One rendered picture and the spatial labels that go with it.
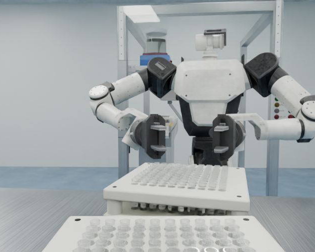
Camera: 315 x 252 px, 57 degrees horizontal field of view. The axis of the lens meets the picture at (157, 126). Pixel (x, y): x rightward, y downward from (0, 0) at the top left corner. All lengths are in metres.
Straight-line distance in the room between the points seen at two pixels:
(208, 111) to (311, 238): 0.69
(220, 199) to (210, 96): 0.70
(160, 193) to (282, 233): 0.22
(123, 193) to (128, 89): 0.74
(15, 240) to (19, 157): 5.38
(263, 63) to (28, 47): 5.02
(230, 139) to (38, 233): 0.51
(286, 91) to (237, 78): 0.18
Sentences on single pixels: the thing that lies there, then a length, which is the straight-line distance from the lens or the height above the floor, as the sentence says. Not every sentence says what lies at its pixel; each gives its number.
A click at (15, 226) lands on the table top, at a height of 0.90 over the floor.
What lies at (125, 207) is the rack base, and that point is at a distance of 0.57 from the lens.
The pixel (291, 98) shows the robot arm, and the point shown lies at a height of 1.14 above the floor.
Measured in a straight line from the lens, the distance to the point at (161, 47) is 1.92.
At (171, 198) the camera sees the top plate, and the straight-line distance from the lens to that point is 0.49.
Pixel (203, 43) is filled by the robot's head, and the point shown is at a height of 1.36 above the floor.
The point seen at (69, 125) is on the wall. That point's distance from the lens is 5.49.
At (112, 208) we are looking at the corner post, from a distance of 0.53.
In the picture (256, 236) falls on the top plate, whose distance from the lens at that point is 0.36.
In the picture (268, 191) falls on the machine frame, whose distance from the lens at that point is 2.02.
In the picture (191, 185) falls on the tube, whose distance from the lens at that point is 0.52.
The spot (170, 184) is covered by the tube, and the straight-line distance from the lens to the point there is 0.52.
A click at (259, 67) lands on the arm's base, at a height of 1.26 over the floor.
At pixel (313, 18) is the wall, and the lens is 5.98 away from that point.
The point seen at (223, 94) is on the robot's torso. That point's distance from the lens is 1.13.
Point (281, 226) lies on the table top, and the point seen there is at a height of 0.90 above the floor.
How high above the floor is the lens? 1.11
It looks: 4 degrees down
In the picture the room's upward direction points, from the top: straight up
